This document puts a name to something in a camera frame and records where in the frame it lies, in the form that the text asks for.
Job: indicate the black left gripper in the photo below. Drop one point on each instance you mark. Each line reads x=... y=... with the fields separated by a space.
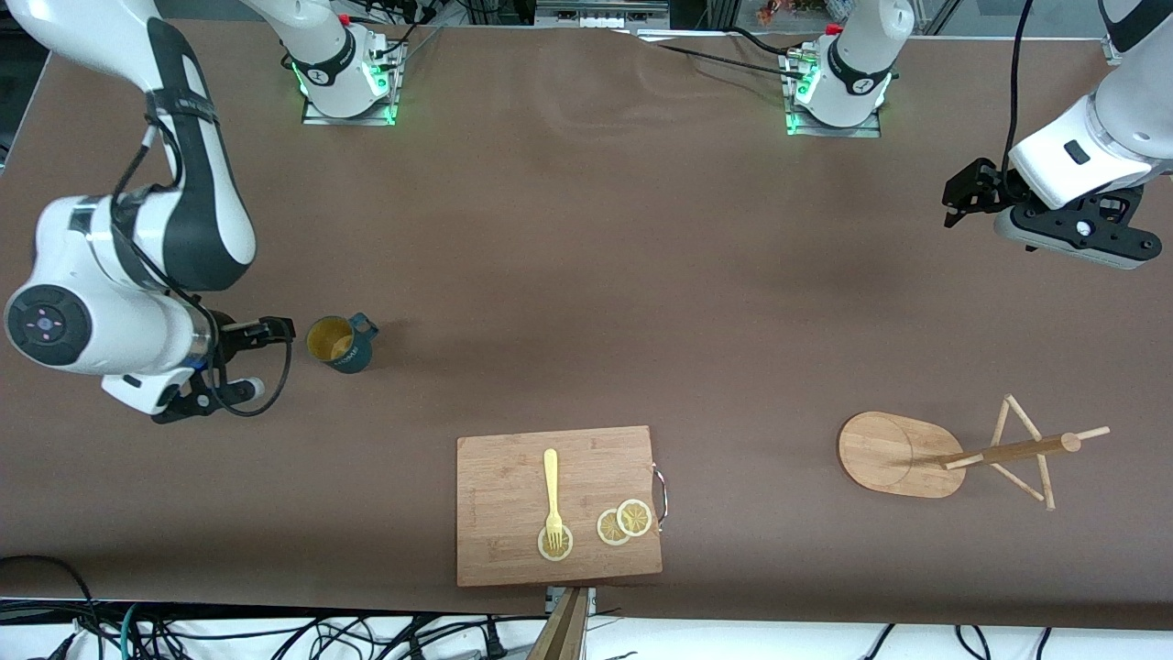
x=982 y=184

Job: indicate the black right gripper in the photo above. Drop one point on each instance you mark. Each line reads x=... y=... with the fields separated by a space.
x=225 y=332

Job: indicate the teal cup yellow inside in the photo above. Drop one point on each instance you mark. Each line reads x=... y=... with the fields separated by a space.
x=348 y=357

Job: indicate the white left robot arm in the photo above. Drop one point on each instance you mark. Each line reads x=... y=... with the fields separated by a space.
x=1118 y=101

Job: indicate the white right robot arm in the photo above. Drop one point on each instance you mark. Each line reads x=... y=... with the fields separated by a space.
x=92 y=312

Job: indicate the wooden cup rack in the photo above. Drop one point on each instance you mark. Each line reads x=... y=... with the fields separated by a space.
x=898 y=454

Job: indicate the wooden cutting board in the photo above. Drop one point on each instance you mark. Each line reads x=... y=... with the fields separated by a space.
x=504 y=513

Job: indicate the yellow plastic fork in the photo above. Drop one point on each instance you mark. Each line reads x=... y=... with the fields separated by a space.
x=551 y=477

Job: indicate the lemon slice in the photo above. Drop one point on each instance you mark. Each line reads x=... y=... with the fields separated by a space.
x=607 y=532
x=634 y=518
x=545 y=552

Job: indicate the grey power strip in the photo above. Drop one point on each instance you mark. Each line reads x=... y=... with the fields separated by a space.
x=600 y=16

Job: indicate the wooden beam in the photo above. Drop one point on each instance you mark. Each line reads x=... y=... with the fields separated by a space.
x=564 y=637

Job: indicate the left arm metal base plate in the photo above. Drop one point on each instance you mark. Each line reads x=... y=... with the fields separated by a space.
x=834 y=131

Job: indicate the aluminium cage frame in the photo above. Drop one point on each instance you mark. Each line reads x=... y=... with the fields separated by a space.
x=1120 y=50

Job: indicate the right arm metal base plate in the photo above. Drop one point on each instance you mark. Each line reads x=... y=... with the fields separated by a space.
x=353 y=119

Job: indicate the small metal bracket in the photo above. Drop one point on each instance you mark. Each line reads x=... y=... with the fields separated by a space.
x=586 y=600

